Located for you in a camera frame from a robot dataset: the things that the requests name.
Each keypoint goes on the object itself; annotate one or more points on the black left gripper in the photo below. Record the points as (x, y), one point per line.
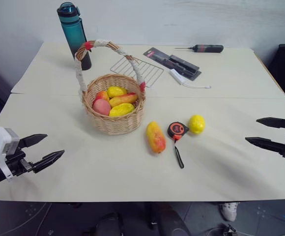
(14, 161)

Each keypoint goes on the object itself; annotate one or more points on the red orange small fruit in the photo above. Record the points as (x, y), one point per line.
(102, 95)

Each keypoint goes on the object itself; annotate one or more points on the yellow lemon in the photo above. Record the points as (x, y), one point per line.
(197, 124)
(121, 109)
(116, 91)

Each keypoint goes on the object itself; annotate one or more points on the pink red peach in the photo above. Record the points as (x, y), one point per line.
(101, 107)

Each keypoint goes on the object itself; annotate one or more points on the white shoe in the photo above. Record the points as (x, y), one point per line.
(229, 211)

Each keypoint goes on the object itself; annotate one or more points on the orange black tape measure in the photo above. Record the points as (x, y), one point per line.
(176, 129)

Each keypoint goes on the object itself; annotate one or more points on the orange yellow mango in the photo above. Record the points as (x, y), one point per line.
(124, 99)

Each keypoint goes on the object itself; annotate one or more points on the black screwdriver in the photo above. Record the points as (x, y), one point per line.
(206, 48)

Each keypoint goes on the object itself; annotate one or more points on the orange yellow papaya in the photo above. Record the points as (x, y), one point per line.
(155, 138)

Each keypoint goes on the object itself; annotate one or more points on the black packaged tool set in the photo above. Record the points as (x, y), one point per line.
(174, 63)

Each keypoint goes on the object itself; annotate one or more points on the teal water bottle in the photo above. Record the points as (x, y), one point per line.
(74, 32)

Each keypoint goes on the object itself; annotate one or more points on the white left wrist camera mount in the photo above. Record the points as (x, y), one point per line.
(0, 143)

